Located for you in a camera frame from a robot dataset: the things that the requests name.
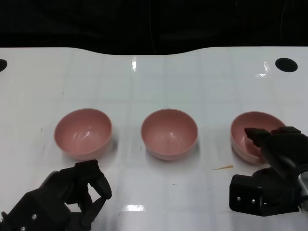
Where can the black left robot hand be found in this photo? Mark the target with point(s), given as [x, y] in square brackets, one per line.
[48, 202]

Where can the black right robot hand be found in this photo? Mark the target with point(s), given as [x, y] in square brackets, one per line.
[276, 154]

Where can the pink plastic bowl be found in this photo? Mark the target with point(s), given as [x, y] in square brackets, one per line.
[239, 137]
[169, 134]
[83, 132]

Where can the black round table grommet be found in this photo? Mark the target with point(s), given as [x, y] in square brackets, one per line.
[286, 64]
[2, 64]

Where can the black backdrop cloth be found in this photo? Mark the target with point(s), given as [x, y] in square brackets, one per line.
[96, 24]

